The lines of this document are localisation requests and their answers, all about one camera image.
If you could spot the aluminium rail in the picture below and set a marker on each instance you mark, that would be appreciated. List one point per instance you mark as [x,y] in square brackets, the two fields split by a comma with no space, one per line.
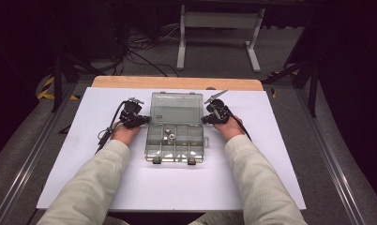
[30,159]
[330,156]

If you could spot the person's left leg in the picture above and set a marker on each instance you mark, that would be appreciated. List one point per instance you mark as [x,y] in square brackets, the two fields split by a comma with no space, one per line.
[116,221]

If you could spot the black tripod stand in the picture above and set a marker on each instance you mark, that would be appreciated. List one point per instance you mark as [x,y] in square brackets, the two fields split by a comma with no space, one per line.
[57,84]

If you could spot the person's leg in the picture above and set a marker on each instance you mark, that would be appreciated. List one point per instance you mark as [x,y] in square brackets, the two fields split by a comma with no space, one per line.
[214,219]
[116,221]

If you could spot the person's right hand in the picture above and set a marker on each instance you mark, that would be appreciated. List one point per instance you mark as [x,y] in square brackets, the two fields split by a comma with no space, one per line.
[232,129]

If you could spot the white metal stand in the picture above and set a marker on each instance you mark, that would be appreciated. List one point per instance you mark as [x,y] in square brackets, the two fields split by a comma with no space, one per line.
[221,20]

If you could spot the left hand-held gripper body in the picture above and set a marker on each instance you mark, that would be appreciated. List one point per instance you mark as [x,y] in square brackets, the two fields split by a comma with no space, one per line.
[132,117]

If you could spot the person's right leg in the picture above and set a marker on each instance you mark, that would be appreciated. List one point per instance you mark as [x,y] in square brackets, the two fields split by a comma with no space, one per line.
[214,219]

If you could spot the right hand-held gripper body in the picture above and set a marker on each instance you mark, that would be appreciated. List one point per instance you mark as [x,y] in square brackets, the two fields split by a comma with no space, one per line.
[221,114]

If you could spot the clear plastic compartment box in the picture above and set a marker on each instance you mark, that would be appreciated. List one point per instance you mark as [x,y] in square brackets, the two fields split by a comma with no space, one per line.
[177,109]

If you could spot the person's left hand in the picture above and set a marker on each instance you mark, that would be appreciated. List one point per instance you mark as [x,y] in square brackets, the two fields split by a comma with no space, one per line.
[125,134]

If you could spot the white board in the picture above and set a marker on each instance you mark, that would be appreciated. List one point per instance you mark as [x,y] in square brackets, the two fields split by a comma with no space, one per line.
[255,109]

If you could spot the black metal stand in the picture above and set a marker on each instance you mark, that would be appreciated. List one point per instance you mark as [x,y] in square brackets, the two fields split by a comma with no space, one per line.
[313,90]

